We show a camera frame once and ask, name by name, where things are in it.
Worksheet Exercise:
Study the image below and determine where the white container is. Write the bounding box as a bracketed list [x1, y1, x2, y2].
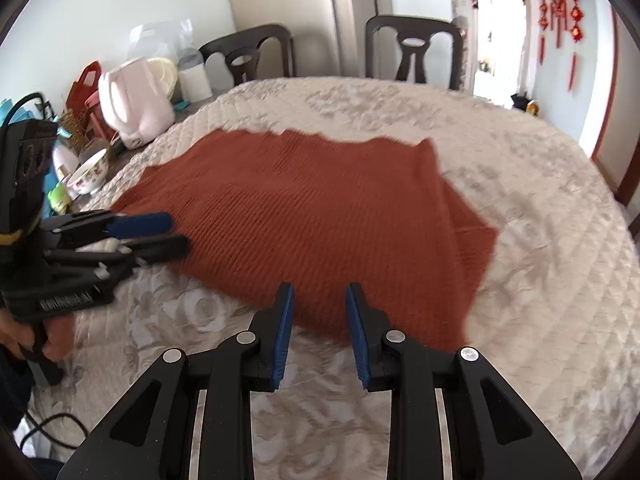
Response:
[177, 51, 215, 103]

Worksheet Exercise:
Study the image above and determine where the white electric kettle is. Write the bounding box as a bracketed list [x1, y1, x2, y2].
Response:
[98, 57, 176, 150]

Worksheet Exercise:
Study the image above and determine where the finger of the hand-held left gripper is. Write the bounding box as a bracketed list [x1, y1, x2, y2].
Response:
[42, 211, 174, 241]
[47, 234, 191, 267]

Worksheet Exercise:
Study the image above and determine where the brown door frame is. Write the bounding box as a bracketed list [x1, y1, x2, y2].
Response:
[591, 5, 640, 206]

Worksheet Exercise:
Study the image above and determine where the red tasselled ornament hanging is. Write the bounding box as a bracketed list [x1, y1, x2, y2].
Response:
[548, 0, 567, 49]

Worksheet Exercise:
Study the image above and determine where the white floral bowl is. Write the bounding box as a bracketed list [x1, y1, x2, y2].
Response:
[66, 148, 109, 196]

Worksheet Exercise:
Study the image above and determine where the green frog-lid container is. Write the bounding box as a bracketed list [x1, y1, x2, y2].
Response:
[49, 183, 76, 215]

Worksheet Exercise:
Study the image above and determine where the rust red knit sweater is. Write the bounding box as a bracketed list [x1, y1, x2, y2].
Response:
[107, 129, 498, 351]

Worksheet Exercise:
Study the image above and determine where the red paper bag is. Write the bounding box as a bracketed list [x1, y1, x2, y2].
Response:
[65, 61, 103, 116]

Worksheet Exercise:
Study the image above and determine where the dark wooden chair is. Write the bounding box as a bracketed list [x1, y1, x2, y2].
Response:
[199, 24, 296, 88]
[365, 15, 463, 91]

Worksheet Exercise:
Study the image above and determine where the black cable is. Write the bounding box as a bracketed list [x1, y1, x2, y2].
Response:
[0, 91, 53, 128]
[15, 412, 96, 458]

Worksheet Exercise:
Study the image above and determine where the red Chinese knot hanging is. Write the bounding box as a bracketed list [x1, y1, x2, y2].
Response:
[565, 0, 587, 93]
[536, 0, 550, 64]

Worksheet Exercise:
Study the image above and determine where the clear plastic bag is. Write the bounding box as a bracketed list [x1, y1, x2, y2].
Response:
[127, 19, 193, 61]

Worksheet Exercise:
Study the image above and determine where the white spray bottle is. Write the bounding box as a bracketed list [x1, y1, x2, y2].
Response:
[51, 130, 80, 181]

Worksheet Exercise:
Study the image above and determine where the person's left hand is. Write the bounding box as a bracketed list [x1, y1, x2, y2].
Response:
[0, 307, 77, 361]

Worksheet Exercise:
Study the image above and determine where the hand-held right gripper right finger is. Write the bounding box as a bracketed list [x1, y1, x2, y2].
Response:
[346, 282, 583, 480]

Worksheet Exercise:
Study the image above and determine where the beige quilted table cover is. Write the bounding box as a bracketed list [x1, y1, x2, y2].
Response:
[30, 76, 640, 480]

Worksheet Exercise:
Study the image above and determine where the pink red lidded container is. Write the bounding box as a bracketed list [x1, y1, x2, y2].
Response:
[84, 92, 118, 143]

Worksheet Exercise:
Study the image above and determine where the dark small object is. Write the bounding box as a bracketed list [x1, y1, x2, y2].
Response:
[510, 92, 541, 117]

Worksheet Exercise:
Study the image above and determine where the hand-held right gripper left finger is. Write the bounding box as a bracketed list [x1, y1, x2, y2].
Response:
[56, 281, 296, 480]

